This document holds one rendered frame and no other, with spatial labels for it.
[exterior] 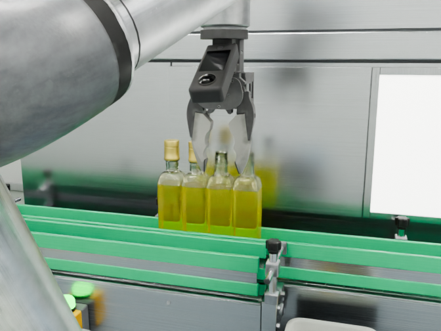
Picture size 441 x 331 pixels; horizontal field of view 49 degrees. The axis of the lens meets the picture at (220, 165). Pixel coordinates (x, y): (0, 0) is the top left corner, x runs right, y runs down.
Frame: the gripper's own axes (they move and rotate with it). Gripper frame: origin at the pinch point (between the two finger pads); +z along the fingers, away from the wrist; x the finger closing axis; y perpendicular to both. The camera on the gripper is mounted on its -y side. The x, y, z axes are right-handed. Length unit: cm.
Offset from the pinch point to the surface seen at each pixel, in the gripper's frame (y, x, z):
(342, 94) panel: 42.0, -15.9, -7.9
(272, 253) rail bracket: 14.0, -5.9, 19.3
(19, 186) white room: 337, 310, 112
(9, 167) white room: 340, 322, 94
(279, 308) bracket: 15.8, -7.3, 31.2
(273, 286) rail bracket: 14.3, -6.3, 25.8
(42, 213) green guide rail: 33, 57, 23
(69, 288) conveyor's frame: 14, 38, 33
